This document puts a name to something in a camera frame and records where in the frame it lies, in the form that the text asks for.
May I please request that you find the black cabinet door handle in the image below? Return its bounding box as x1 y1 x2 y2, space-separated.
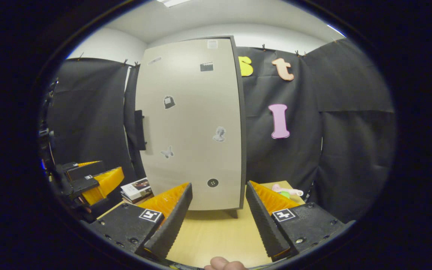
134 109 148 151

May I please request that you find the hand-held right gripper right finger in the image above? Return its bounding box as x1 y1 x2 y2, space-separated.
245 180 351 262

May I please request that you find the pink and green toy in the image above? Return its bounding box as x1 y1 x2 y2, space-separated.
271 183 305 199

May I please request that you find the ceiling light panel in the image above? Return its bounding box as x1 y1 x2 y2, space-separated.
157 0 193 8

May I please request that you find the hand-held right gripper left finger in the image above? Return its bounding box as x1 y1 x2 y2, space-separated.
88 182 194 261

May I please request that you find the white book with portrait cover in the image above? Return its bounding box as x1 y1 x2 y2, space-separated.
120 178 154 205

